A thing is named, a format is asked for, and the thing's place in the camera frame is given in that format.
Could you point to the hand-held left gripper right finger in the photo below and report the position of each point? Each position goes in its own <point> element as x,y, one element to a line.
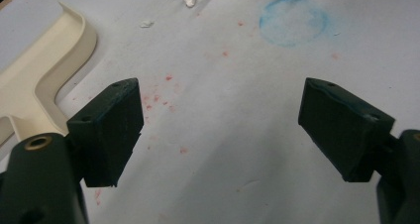
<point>340,128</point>

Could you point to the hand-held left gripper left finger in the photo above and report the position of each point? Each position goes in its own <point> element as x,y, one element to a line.
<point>109,134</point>

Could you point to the cream plastic dustpan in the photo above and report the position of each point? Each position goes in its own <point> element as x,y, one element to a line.
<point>29,82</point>

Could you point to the small white paper scrap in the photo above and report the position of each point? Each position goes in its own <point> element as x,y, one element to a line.
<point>146,24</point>

